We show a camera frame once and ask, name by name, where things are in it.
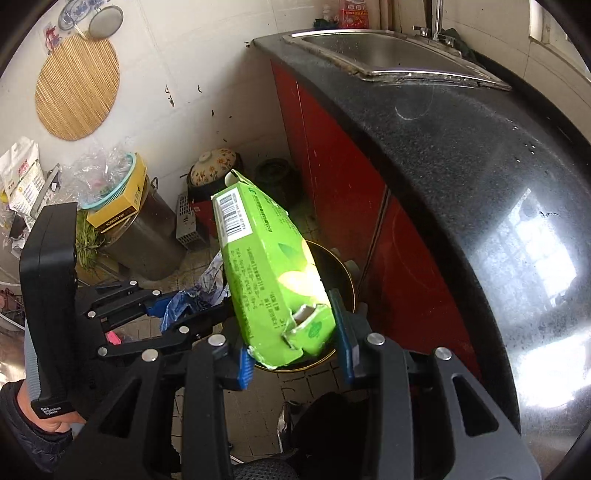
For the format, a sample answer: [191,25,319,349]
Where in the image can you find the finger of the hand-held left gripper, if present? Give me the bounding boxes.
[85,278,174,330]
[95,305,234,363]

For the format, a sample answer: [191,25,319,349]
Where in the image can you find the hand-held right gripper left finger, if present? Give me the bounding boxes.
[55,335,256,480]

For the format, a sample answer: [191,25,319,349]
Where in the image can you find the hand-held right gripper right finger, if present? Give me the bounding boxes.
[328,288,522,480]

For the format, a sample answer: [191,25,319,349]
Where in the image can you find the blue silver plastic wrapper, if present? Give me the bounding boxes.
[161,251,232,333]

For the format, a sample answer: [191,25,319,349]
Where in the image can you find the black bin with yellow rim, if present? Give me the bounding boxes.
[256,240,356,370]

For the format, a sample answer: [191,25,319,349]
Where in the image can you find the green cardboard box with barcode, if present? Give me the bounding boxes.
[211,169,337,370]

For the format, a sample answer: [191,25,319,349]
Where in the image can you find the person's left forearm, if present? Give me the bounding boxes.
[0,381,75,474]

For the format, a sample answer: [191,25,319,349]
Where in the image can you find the person's left hand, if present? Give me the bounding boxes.
[41,408,88,437]

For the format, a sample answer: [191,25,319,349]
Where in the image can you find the large steel stockpot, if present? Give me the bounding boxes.
[99,178,188,281]

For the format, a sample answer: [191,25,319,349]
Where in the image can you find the green leafy vegetables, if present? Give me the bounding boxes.
[74,212,105,271]

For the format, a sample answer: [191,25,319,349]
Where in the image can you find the wide red cabinet door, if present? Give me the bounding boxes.
[362,194,472,370]
[288,83,389,278]

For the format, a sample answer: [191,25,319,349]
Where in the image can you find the yellow cardboard box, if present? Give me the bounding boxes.
[86,154,148,229]

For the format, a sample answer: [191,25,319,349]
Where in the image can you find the grey slotted plastic basket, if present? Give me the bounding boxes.
[175,193,208,252]

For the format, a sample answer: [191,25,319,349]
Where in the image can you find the teal plastic basket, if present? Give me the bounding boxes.
[81,152,139,210]

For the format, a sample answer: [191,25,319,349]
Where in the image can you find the white printed bag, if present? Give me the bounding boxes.
[0,137,44,213]

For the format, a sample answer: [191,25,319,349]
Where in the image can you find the red box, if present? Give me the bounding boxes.
[191,198,219,238]

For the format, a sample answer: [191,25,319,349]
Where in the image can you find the clear plastic bag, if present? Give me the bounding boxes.
[71,143,134,204]

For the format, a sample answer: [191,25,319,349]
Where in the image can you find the black round container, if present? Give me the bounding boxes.
[186,175,218,204]

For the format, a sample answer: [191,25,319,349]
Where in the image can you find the floral ceramic casserole pot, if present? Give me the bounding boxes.
[190,148,243,188]

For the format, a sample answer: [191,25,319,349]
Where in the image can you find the dark glazed jar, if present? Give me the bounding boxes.
[255,158,296,208]

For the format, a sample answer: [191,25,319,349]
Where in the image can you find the round bamboo mat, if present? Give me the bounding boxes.
[34,34,121,141]

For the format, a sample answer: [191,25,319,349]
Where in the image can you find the black stone kitchen counter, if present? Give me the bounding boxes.
[253,28,591,462]

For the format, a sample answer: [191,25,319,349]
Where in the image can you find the narrow red cabinet door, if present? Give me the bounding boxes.
[270,59,305,185]

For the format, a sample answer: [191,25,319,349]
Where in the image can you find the round mesh strainer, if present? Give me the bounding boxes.
[88,6,124,38]

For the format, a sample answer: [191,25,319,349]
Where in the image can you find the stainless steel sink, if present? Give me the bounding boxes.
[283,28,512,92]

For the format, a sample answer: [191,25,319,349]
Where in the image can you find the red white packet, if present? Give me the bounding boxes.
[339,0,370,29]

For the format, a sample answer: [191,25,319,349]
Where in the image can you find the chrome faucet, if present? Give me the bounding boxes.
[412,0,455,47]

